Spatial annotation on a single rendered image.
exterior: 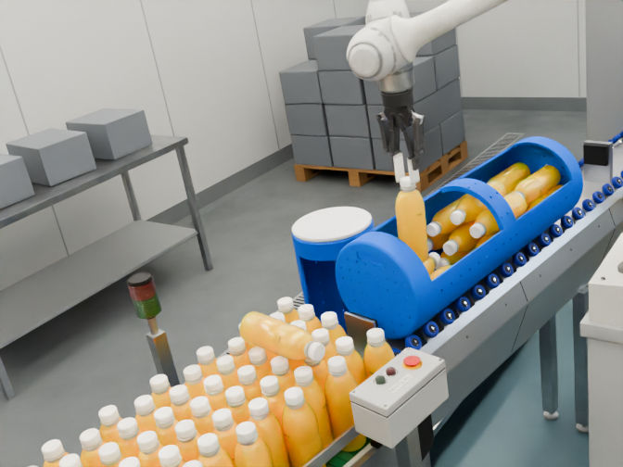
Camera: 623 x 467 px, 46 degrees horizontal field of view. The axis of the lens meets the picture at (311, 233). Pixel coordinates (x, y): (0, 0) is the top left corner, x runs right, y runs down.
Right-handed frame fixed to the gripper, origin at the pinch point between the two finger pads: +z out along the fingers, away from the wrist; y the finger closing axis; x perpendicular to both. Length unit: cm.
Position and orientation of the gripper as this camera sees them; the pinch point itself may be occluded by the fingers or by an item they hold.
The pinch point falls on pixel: (406, 169)
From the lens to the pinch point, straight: 182.7
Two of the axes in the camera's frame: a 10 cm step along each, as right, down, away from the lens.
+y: -7.0, -1.7, 6.9
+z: 1.7, 9.0, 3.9
